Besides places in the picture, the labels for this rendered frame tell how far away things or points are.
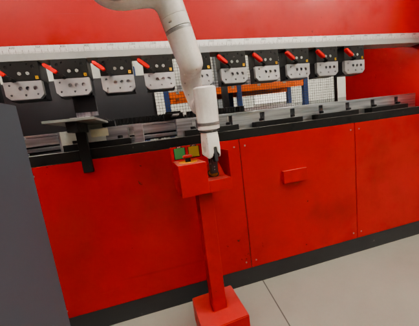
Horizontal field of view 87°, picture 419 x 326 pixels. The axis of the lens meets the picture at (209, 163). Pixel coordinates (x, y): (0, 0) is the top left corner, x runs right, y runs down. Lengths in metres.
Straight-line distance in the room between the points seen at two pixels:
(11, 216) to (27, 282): 0.14
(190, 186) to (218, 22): 0.90
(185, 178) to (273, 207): 0.65
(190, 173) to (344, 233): 1.16
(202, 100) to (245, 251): 0.87
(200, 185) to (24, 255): 0.52
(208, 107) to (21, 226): 0.60
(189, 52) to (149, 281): 1.06
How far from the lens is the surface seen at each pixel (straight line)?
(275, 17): 1.51
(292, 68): 1.47
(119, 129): 1.21
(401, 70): 2.29
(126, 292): 1.33
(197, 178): 0.81
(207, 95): 0.81
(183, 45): 0.81
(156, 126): 1.46
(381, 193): 1.80
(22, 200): 0.62
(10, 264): 0.59
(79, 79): 1.26
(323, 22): 1.68
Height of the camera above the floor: 0.89
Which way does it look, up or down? 9 degrees down
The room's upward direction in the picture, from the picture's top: 7 degrees counter-clockwise
